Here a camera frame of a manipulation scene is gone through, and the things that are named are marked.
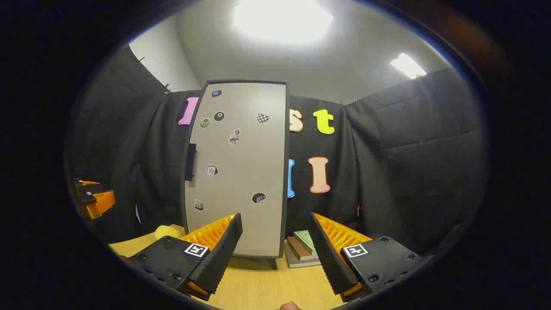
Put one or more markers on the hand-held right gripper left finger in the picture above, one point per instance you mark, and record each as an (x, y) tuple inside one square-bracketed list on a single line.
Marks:
[(224, 254)]

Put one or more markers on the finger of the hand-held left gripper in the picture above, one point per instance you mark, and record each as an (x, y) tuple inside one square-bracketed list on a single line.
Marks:
[(88, 186), (101, 203)]

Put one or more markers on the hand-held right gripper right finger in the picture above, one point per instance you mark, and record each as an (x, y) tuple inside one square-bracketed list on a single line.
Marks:
[(329, 258)]

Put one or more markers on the dark grey cabinet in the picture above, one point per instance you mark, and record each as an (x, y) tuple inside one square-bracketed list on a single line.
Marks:
[(273, 263)]

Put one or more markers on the grey cabinet door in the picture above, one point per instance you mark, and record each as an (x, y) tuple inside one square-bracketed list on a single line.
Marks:
[(241, 172)]

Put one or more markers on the brown book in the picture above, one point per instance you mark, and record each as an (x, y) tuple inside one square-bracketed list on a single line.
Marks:
[(301, 252)]

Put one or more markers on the yellow soft ball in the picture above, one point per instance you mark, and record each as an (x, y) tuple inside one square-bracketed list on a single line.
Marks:
[(167, 232)]

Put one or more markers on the black backdrop cloth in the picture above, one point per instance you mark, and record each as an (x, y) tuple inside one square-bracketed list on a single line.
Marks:
[(409, 163)]

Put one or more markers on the small ceiling light panel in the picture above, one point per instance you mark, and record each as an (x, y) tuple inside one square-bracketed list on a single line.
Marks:
[(407, 65)]

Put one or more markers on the large ceiling light panel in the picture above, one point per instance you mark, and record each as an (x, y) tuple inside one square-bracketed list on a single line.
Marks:
[(282, 19)]

